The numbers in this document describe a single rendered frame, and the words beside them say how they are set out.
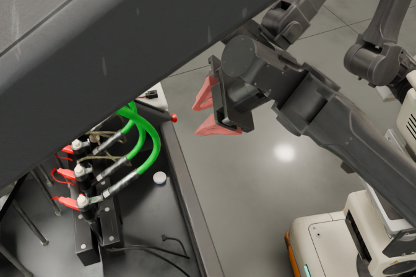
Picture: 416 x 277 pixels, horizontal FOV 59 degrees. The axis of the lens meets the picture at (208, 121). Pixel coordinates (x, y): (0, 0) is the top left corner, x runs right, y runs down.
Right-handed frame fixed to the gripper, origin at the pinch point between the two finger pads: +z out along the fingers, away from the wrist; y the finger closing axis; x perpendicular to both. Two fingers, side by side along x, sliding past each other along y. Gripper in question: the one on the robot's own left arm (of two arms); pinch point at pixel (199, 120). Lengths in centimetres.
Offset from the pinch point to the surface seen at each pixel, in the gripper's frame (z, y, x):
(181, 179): 30.9, -2.6, 23.0
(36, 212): 69, -1, 1
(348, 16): 29, -190, 233
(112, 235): 37.6, 11.9, 6.3
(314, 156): 55, -48, 155
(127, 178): 21.9, 4.1, 0.0
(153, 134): 8.9, 0.0, -3.2
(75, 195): 44.9, 1.0, 0.1
